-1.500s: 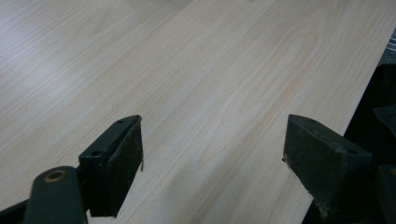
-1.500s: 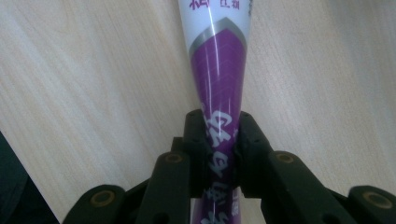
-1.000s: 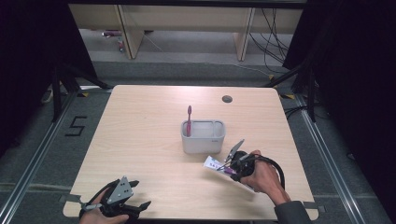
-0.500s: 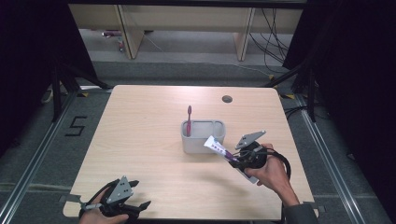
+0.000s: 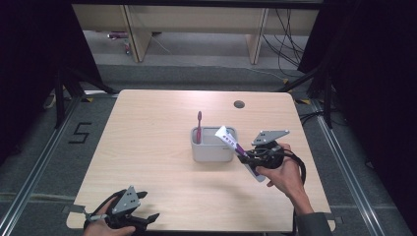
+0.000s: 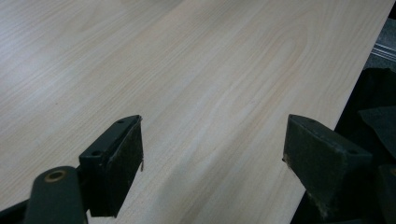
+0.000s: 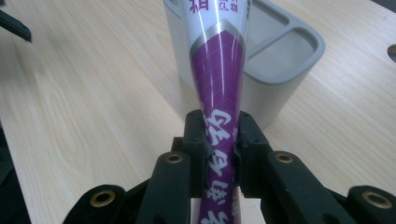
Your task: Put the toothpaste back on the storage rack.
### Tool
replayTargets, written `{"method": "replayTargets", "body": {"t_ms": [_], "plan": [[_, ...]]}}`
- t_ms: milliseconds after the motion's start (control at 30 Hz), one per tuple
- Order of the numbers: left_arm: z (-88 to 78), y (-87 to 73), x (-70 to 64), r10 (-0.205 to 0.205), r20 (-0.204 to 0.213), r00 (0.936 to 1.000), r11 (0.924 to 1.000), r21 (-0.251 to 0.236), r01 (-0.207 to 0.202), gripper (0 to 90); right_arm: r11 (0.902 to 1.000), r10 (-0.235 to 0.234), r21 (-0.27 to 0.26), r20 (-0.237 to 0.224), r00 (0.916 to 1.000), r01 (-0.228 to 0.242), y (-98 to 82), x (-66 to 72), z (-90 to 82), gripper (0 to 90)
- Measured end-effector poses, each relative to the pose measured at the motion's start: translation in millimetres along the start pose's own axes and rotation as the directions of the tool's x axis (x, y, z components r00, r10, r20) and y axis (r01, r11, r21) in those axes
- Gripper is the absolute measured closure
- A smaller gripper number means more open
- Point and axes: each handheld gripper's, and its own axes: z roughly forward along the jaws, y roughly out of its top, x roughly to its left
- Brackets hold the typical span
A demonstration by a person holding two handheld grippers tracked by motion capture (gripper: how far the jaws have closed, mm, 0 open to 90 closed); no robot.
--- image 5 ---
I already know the black metal stand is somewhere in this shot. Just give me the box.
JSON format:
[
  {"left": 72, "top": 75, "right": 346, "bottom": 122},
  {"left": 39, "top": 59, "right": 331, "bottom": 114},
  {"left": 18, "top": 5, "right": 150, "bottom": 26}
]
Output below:
[
  {"left": 53, "top": 63, "right": 120, "bottom": 130},
  {"left": 275, "top": 60, "right": 335, "bottom": 130}
]

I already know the person's left hand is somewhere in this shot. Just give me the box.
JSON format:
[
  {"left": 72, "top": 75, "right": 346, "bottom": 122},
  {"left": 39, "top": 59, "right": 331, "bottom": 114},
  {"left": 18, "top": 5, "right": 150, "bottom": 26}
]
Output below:
[{"left": 82, "top": 197, "right": 137, "bottom": 236}]

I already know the metal floor rail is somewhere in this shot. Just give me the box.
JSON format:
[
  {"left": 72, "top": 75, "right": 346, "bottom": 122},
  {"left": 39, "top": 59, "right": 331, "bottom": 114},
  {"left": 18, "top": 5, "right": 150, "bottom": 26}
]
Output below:
[
  {"left": 0, "top": 95, "right": 84, "bottom": 236},
  {"left": 309, "top": 97, "right": 392, "bottom": 236}
]

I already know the white rectangular holder cup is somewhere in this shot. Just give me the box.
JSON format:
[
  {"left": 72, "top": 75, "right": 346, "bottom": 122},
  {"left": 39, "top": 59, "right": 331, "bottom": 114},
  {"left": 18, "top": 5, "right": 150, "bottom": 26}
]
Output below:
[{"left": 190, "top": 126, "right": 239, "bottom": 163}]

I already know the dark curtain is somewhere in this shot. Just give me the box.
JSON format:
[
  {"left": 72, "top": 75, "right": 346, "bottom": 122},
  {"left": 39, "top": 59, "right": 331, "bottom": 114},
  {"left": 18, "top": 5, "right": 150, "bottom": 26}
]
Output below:
[
  {"left": 0, "top": 0, "right": 103, "bottom": 165},
  {"left": 297, "top": 0, "right": 417, "bottom": 235}
]

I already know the person's right hand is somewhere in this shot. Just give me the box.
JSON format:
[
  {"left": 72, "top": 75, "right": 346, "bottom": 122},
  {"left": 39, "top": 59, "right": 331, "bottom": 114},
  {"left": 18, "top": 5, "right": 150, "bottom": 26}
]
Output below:
[{"left": 255, "top": 142, "right": 312, "bottom": 212}]

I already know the pink toothbrush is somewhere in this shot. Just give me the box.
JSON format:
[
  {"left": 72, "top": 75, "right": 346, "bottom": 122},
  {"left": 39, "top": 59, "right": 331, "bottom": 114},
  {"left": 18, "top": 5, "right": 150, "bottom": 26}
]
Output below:
[{"left": 196, "top": 110, "right": 204, "bottom": 146}]

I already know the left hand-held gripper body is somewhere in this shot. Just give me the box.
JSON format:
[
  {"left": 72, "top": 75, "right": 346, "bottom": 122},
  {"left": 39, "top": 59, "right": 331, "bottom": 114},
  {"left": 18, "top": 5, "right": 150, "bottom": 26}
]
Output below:
[{"left": 103, "top": 185, "right": 149, "bottom": 232}]

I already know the bundle of black cables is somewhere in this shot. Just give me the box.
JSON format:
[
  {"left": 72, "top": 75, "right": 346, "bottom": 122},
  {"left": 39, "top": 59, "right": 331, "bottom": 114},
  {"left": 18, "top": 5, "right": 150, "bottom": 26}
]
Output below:
[{"left": 261, "top": 8, "right": 311, "bottom": 79}]

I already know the purple and white toothpaste tube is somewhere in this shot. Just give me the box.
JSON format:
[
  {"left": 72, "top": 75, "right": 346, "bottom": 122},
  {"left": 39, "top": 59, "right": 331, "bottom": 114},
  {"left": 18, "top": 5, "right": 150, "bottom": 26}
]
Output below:
[{"left": 214, "top": 125, "right": 268, "bottom": 183}]

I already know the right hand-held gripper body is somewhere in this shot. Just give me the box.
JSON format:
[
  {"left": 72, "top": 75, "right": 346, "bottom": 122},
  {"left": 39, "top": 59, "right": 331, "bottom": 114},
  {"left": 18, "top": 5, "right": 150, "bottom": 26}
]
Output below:
[{"left": 247, "top": 130, "right": 291, "bottom": 171}]

